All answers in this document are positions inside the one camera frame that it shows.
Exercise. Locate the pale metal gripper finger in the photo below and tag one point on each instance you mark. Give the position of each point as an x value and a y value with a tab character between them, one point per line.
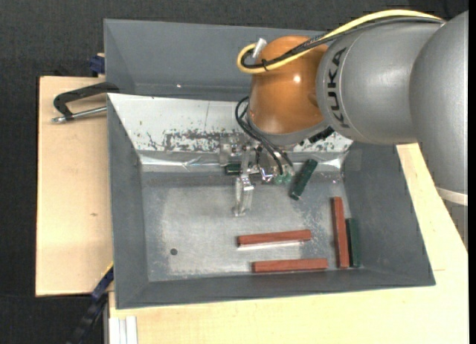
238	201
248	195

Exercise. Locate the grey metal bin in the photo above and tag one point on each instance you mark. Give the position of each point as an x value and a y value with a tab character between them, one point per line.
208	220

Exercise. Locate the red-brown flat block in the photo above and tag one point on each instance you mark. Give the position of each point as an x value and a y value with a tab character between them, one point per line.
274	237
340	233
290	265

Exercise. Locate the dark green flat block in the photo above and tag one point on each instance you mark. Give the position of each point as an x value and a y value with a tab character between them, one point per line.
354	243
303	180

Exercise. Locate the pale wood flat board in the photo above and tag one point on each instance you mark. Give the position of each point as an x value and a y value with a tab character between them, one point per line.
70	194

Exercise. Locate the black cylinder on white bracket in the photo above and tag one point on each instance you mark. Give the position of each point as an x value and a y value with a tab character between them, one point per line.
320	135

